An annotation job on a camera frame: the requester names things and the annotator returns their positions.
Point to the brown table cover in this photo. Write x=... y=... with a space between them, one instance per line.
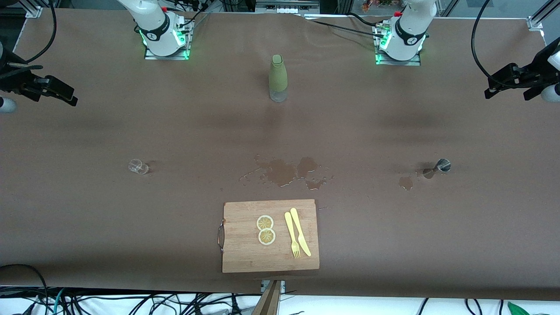
x=131 y=109

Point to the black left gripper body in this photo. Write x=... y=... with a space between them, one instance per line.
x=532 y=74

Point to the yellow plastic knife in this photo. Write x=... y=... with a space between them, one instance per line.
x=300 y=232

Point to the wooden cutting board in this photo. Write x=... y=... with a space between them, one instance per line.
x=245 y=253

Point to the yellow plastic fork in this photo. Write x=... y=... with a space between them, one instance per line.
x=290 y=227

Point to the green plastic object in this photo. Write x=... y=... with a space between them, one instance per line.
x=518 y=309

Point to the lemon slice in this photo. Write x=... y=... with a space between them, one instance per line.
x=267 y=236
x=265 y=222

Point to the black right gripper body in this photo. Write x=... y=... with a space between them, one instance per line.
x=17 y=80

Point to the large liquid puddle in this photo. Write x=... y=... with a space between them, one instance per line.
x=280 y=171

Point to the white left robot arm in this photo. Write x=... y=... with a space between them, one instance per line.
x=413 y=19

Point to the clear glass beaker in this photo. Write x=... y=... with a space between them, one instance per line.
x=139 y=167

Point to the small liquid puddle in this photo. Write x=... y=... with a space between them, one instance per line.
x=406 y=183

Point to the grey power strip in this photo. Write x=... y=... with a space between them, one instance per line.
x=286 y=8

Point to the green sleeved glass bottle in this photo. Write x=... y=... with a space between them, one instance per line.
x=278 y=76

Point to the wooden post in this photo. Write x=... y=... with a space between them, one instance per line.
x=269 y=304

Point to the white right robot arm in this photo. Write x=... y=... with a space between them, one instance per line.
x=148 y=13

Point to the steel double jigger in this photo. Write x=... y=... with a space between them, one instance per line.
x=444 y=165

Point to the aluminium frame profile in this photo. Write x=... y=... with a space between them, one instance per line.
x=536 y=22
x=33 y=8

